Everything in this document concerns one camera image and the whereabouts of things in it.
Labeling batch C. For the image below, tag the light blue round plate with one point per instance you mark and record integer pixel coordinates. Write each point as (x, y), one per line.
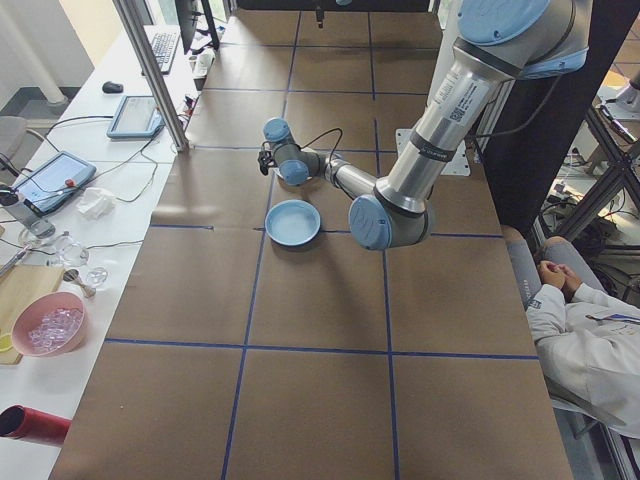
(293, 220)
(295, 246)

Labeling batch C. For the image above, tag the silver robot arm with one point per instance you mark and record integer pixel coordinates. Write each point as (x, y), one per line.
(450, 100)

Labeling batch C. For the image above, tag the black monitor stand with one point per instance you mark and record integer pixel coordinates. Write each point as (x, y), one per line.
(212, 30)

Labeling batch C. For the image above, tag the black monitor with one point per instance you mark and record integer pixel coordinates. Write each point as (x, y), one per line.
(187, 25)

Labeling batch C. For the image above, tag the black keyboard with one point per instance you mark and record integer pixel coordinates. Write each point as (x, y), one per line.
(162, 50)

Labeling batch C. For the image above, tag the blue grey teach pendant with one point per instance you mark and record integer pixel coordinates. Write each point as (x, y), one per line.
(135, 115)
(55, 180)

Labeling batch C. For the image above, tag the black computer mouse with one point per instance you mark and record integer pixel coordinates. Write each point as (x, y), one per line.
(112, 87)

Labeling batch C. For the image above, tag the white side table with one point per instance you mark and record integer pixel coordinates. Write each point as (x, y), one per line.
(125, 180)

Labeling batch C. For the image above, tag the white pipe with flange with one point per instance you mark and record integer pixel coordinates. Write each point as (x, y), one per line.
(52, 92)

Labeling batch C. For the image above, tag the crumpled white tissue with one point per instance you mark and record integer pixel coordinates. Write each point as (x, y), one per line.
(95, 202)

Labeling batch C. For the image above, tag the grey chair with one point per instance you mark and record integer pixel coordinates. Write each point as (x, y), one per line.
(12, 132)
(565, 400)

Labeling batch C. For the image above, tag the clear drinking glass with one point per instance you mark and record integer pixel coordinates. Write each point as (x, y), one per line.
(72, 252)

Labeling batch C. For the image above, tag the small clear glass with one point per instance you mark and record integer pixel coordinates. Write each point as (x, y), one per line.
(96, 277)

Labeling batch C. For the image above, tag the metal jigger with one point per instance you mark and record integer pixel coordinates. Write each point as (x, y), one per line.
(75, 275)

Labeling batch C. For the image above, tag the silver bottle with black cap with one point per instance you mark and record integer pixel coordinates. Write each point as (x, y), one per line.
(22, 212)

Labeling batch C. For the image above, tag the wooden cutting board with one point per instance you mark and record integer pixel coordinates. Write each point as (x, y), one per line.
(30, 285)

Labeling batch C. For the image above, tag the metal tongs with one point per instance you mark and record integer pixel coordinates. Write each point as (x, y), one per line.
(12, 265)

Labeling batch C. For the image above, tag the pink bowl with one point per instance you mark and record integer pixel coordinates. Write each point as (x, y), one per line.
(75, 330)

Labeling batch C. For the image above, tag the clear plastic ice cubes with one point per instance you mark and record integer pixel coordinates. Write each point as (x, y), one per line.
(52, 325)

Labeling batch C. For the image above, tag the person in white coat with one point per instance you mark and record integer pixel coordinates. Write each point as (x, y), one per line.
(590, 350)

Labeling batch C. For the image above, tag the yellow green lime slice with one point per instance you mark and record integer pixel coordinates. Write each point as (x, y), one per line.
(5, 342)

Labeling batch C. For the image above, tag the red cylinder tube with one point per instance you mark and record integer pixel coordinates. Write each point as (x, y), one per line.
(40, 425)

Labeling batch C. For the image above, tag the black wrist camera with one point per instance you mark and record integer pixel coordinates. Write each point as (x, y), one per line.
(265, 160)

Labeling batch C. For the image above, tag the aluminium profile post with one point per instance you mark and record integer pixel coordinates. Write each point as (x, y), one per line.
(160, 90)

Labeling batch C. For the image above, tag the aluminium frame bar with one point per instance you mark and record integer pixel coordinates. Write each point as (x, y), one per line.
(500, 100)

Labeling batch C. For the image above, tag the black frame cover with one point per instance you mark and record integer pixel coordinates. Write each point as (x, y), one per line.
(540, 175)

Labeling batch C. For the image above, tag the black metal frame rack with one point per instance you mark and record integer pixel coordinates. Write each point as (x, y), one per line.
(620, 159)

